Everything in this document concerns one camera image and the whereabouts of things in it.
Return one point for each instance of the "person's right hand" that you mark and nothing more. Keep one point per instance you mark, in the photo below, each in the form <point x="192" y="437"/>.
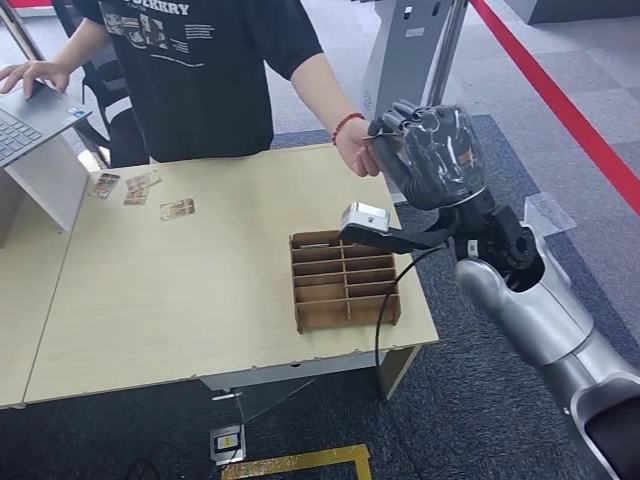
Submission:
<point x="40" y="71"/>

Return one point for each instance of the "person's left hand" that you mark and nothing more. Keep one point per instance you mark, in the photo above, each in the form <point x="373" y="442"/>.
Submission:
<point x="358" y="152"/>

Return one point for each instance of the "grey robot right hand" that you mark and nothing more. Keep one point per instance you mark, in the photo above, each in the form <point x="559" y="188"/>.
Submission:
<point x="435" y="159"/>

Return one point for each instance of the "person's left forearm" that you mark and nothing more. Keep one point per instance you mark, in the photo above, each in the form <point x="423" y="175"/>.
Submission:
<point x="320" y="89"/>

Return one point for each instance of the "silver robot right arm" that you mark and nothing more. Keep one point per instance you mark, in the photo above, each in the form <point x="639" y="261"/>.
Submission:
<point x="540" y="318"/>

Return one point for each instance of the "person's right forearm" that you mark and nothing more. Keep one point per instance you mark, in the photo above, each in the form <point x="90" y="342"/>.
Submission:
<point x="82" y="46"/>

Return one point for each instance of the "card in organizer slot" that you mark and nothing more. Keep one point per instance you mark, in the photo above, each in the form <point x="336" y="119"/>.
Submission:
<point x="312" y="245"/>

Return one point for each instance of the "wooden slotted card organizer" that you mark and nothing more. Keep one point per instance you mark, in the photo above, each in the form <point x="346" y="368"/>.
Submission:
<point x="324" y="314"/>

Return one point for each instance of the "person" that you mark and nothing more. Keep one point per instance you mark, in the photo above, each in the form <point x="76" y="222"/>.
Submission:
<point x="200" y="79"/>

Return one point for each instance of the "grey laptop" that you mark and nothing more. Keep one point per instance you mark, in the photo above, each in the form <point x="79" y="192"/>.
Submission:
<point x="35" y="122"/>

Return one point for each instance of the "grey kiosk stand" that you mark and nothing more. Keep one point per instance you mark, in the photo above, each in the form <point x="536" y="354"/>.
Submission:
<point x="395" y="60"/>

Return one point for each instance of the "white laptop riser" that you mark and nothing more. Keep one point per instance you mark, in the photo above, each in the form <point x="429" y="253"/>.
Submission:
<point x="50" y="182"/>

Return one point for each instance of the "black office chair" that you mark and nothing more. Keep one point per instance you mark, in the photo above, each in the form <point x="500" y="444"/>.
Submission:
<point x="125" y="142"/>

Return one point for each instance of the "clear plastic sheet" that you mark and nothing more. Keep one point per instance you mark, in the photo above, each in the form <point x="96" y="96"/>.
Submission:
<point x="555" y="215"/>
<point x="270" y="401"/>

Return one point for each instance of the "red barrier belt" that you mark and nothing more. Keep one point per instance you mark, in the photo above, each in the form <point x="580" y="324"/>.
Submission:
<point x="564" y="109"/>

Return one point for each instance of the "grey cabinet base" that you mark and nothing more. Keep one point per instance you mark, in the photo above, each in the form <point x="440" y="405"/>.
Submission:
<point x="575" y="10"/>

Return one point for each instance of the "pale wooden desk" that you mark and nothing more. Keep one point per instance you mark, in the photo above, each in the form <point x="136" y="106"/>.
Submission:
<point x="200" y="285"/>
<point x="25" y="318"/>

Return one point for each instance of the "metal floor socket box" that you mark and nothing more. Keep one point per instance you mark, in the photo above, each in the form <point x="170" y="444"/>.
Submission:
<point x="227" y="445"/>

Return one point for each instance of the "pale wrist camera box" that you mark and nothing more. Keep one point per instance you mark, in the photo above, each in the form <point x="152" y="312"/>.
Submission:
<point x="365" y="217"/>

